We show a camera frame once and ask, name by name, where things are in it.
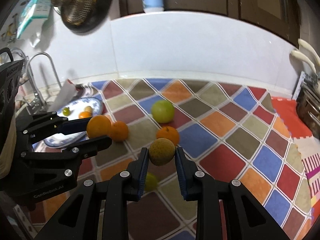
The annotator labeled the pull-down steel faucet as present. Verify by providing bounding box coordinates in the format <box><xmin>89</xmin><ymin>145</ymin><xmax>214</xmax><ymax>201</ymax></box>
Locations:
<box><xmin>11</xmin><ymin>47</ymin><xmax>29</xmax><ymax>81</ymax></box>

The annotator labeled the curved steel faucet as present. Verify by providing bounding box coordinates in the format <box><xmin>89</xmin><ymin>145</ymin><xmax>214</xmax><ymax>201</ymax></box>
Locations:
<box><xmin>26</xmin><ymin>51</ymin><xmax>63</xmax><ymax>111</ymax></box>

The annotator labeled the colourful diamond pattern mat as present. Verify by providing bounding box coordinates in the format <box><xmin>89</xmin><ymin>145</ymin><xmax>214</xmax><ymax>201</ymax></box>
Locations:
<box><xmin>15</xmin><ymin>77</ymin><xmax>313</xmax><ymax>240</ymax></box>

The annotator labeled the small green plum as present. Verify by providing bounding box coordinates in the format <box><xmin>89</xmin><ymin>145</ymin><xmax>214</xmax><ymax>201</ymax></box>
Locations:
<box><xmin>62</xmin><ymin>107</ymin><xmax>71</xmax><ymax>116</ymax></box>

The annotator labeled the orange with stem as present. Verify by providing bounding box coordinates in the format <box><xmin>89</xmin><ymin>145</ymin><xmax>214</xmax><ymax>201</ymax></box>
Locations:
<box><xmin>156</xmin><ymin>126</ymin><xmax>180</xmax><ymax>146</ymax></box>

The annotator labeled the white paper sheet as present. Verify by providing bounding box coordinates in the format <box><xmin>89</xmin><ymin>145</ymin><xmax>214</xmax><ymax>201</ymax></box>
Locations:
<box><xmin>48</xmin><ymin>79</ymin><xmax>78</xmax><ymax>112</ymax></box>

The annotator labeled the cream handled pot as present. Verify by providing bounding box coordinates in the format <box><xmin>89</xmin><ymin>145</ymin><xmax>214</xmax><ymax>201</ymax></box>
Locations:
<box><xmin>290</xmin><ymin>38</ymin><xmax>319</xmax><ymax>80</ymax></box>

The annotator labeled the teal white paper box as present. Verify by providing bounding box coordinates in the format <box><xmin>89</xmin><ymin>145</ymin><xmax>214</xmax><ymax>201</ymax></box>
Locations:
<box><xmin>16</xmin><ymin>0</ymin><xmax>52</xmax><ymax>41</ymax></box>

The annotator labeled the speckled yellow-brown fruit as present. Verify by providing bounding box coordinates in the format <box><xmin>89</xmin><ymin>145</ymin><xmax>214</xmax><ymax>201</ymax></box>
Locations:
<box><xmin>149</xmin><ymin>138</ymin><xmax>176</xmax><ymax>166</ymax></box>

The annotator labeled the small orange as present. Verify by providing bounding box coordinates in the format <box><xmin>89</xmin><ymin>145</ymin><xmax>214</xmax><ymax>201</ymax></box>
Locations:
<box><xmin>78</xmin><ymin>111</ymin><xmax>92</xmax><ymax>119</ymax></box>
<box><xmin>86</xmin><ymin>115</ymin><xmax>112</xmax><ymax>139</ymax></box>

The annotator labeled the small yellow-green fruit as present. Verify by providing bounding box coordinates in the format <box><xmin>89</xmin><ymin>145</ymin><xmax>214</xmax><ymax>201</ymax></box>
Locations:
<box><xmin>144</xmin><ymin>172</ymin><xmax>158</xmax><ymax>192</ymax></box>

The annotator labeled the blue white porcelain plate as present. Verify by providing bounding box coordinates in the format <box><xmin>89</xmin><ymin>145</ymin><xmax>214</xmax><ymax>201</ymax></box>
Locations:
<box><xmin>43</xmin><ymin>97</ymin><xmax>104</xmax><ymax>148</ymax></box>

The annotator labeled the steel cooking pot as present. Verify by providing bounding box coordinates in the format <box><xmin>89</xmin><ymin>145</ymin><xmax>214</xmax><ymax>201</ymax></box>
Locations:
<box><xmin>296</xmin><ymin>88</ymin><xmax>320</xmax><ymax>139</ymax></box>

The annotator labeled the dark wooden window frame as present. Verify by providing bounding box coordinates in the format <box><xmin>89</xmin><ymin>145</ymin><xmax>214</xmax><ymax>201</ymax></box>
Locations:
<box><xmin>119</xmin><ymin>0</ymin><xmax>300</xmax><ymax>47</ymax></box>

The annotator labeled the large orange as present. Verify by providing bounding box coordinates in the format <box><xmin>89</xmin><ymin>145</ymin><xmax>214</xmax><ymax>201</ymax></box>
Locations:
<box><xmin>110</xmin><ymin>121</ymin><xmax>129</xmax><ymax>142</ymax></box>

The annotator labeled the black frying pan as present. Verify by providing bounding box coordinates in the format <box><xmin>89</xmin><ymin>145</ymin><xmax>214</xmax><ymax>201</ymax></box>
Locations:
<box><xmin>60</xmin><ymin>0</ymin><xmax>112</xmax><ymax>34</ymax></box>

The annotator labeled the small tan fruit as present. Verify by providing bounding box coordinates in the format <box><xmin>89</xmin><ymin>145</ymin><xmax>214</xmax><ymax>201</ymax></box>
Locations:
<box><xmin>84</xmin><ymin>106</ymin><xmax>93</xmax><ymax>113</ymax></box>

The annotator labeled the green apple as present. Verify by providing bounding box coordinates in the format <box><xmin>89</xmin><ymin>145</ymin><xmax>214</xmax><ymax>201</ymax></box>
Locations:
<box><xmin>151</xmin><ymin>100</ymin><xmax>175</xmax><ymax>124</ymax></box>

